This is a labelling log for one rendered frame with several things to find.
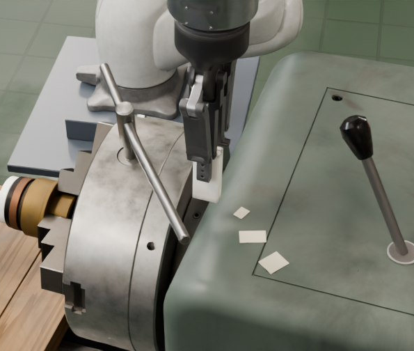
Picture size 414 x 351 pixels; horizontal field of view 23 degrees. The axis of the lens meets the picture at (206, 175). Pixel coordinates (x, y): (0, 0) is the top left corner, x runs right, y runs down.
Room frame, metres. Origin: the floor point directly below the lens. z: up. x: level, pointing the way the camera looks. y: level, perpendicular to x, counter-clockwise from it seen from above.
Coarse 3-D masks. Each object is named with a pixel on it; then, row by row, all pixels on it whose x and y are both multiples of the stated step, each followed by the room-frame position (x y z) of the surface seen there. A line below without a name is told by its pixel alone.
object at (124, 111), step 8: (120, 104) 0.94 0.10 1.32; (128, 104) 0.94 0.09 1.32; (120, 112) 0.92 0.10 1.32; (128, 112) 0.93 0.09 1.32; (120, 120) 0.92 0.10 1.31; (128, 120) 0.92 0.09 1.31; (120, 128) 0.93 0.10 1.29; (120, 136) 0.93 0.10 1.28; (120, 144) 0.93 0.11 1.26; (128, 144) 0.93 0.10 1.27; (128, 152) 0.93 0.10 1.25; (128, 160) 0.93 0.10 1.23
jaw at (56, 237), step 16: (48, 224) 0.95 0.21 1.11; (64, 224) 0.95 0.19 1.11; (48, 240) 0.91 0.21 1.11; (64, 240) 0.91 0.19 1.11; (48, 256) 0.88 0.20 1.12; (64, 256) 0.88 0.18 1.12; (48, 272) 0.86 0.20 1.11; (48, 288) 0.85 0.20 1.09; (64, 288) 0.85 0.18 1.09; (80, 288) 0.83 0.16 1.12; (80, 304) 0.82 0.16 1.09
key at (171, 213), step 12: (108, 72) 1.01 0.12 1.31; (108, 84) 0.99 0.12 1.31; (120, 96) 0.97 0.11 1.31; (132, 132) 0.91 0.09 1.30; (132, 144) 0.89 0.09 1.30; (144, 156) 0.86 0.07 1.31; (144, 168) 0.84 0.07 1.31; (156, 180) 0.81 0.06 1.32; (156, 192) 0.79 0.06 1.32; (168, 204) 0.77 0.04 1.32; (168, 216) 0.75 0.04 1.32; (180, 228) 0.72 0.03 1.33; (180, 240) 0.71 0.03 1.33
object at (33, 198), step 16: (16, 192) 1.00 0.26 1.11; (32, 192) 1.00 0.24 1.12; (48, 192) 0.99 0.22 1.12; (64, 192) 1.01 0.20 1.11; (16, 208) 0.98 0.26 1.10; (32, 208) 0.98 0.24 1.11; (48, 208) 0.98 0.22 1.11; (64, 208) 0.98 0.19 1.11; (16, 224) 0.98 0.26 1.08; (32, 224) 0.96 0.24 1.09
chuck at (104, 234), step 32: (160, 128) 1.00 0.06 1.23; (96, 160) 0.94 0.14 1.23; (160, 160) 0.93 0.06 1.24; (96, 192) 0.89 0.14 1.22; (128, 192) 0.89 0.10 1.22; (96, 224) 0.86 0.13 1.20; (128, 224) 0.85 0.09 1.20; (96, 256) 0.83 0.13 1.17; (128, 256) 0.83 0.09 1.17; (96, 288) 0.82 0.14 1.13; (128, 288) 0.81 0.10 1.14; (96, 320) 0.81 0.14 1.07; (128, 320) 0.80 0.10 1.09
